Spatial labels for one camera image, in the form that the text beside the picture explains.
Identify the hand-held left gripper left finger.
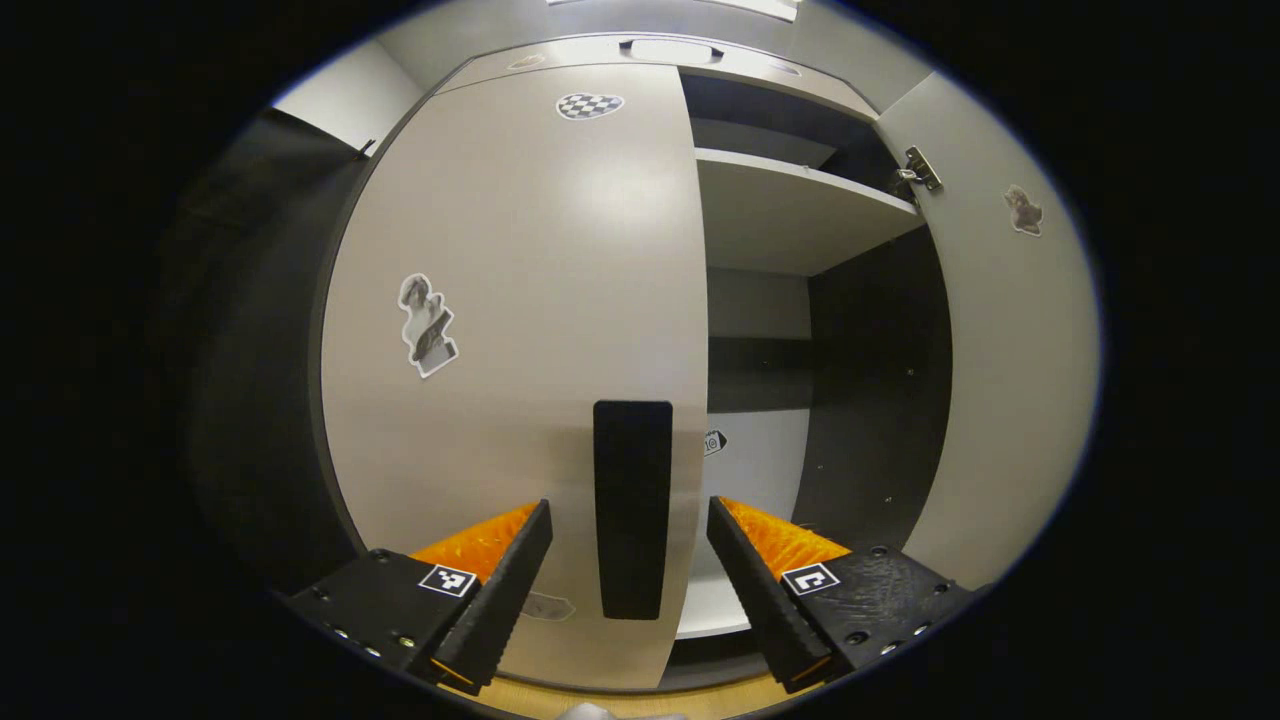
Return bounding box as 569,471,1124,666
285,498,554,697

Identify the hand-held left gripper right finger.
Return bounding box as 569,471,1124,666
706,495,976,695

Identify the black door handle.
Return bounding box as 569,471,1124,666
593,400,674,621

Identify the grey double-door shoe cabinet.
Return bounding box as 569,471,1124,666
310,30,956,696

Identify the light grey shoe cabinet door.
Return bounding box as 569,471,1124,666
320,62,711,691
875,72,1101,591

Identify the light grey cabinet shelf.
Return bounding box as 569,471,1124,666
675,575,761,641
695,148,926,278

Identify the metal door hinge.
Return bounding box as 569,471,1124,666
895,147,943,196

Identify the light grey cabinet drawer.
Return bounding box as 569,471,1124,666
435,33,881,121

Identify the dark drawer handle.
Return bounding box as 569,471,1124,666
618,38,725,63

